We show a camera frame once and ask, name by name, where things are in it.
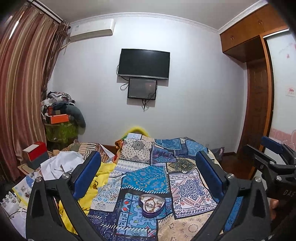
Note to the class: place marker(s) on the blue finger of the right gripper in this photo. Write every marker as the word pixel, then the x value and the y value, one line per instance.
pixel 272 145

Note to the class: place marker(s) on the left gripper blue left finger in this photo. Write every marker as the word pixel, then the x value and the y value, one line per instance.
pixel 84 173

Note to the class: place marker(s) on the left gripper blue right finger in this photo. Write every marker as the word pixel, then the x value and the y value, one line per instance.
pixel 213 175

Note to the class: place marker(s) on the person's hand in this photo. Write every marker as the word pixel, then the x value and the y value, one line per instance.
pixel 274 204

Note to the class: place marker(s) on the yellow printed cloth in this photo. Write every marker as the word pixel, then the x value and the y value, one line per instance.
pixel 100 179

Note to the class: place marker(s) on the white crumpled cloth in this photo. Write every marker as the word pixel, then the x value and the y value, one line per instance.
pixel 64 162

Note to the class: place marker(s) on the brown wooden door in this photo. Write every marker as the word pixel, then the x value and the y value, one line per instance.
pixel 257 103

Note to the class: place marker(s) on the striped orange pillow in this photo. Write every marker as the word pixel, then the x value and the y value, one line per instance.
pixel 85 150

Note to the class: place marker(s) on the green patterned cloth stand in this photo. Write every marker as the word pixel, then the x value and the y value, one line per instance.
pixel 59 136

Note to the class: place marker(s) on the red and white box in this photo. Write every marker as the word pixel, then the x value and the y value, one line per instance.
pixel 35 150

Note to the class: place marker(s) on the blue patchwork bedspread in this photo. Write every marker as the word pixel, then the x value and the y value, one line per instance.
pixel 163 167

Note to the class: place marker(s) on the orange box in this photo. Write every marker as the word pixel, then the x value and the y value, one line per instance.
pixel 61 118

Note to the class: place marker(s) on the yellow plush item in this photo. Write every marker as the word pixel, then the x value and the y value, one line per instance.
pixel 136 129

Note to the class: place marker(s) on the pile of clothes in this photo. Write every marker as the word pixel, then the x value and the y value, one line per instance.
pixel 61 103

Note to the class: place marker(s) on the brown overhead wooden cabinet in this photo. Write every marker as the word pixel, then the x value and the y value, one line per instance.
pixel 242 41

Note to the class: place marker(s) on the white air conditioner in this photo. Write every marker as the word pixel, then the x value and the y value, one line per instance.
pixel 92 29

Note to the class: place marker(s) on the striped red curtain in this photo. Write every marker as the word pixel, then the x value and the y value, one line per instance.
pixel 30 44

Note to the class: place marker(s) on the small black wall monitor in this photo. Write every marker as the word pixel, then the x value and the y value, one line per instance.
pixel 144 89

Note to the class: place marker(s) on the black wall television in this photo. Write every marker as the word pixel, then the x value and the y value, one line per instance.
pixel 144 64

